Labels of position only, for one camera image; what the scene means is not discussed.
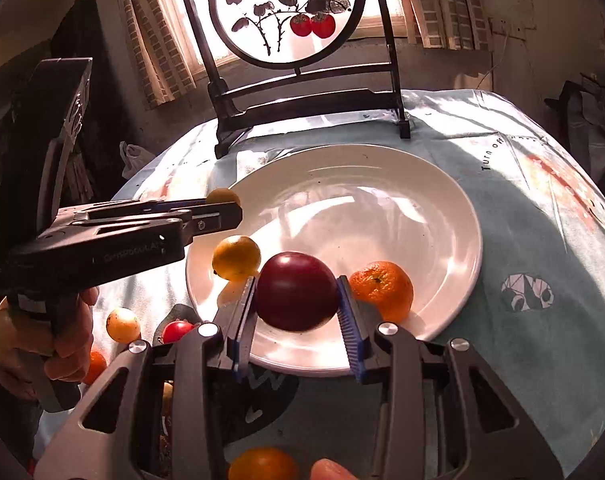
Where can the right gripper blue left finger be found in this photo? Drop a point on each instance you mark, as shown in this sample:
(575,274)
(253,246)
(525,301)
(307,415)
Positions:
(245,330)

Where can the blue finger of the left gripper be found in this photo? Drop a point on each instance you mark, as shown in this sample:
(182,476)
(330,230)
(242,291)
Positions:
(175,204)

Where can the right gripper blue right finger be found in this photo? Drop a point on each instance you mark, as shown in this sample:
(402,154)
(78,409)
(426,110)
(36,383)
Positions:
(354,332)

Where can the small brown-yellow round fruit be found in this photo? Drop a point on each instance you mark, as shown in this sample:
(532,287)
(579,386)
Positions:
(222,195)

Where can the dark red plum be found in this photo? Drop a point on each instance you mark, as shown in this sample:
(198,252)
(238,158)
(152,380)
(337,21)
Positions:
(296,292)

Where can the large orange tangerine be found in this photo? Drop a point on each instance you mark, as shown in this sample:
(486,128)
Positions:
(263,464)

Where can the person's right hand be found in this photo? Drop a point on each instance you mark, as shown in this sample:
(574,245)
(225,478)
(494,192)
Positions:
(326,469)

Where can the person's left hand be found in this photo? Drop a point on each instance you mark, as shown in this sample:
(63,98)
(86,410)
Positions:
(67,354)

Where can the white plastic bag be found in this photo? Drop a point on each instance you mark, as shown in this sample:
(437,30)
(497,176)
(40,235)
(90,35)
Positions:
(134,157)

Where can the small orange mandarin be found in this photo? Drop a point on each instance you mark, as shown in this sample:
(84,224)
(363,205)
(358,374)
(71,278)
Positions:
(385,286)

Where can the red cherry tomato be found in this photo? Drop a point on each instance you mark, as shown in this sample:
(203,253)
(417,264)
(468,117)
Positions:
(96,367)
(175,330)

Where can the yellow mango-like fruit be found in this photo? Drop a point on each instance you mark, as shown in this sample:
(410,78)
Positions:
(236,258)

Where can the spotted yellow fruit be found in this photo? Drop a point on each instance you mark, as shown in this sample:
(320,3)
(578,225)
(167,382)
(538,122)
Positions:
(123,326)

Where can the white oval plate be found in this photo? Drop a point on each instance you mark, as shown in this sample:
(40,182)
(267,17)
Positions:
(351,204)

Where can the window curtain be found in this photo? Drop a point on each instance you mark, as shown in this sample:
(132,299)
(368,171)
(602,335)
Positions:
(162,53)

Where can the light blue printed tablecloth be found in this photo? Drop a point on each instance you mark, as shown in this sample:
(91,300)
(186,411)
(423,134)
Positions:
(537,311)

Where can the black framed persimmon screen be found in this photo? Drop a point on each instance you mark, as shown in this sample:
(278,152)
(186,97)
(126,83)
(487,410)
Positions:
(274,60)

